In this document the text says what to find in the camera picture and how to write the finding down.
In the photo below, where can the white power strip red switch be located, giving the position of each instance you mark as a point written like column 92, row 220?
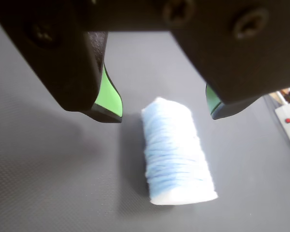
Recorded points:
column 288, row 113

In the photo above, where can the light blue yarn block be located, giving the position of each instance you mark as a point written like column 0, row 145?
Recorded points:
column 176, row 157

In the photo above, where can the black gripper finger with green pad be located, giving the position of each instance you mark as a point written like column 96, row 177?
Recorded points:
column 244, row 60
column 62, row 60

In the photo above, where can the grey table mat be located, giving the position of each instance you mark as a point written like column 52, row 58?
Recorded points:
column 62, row 174

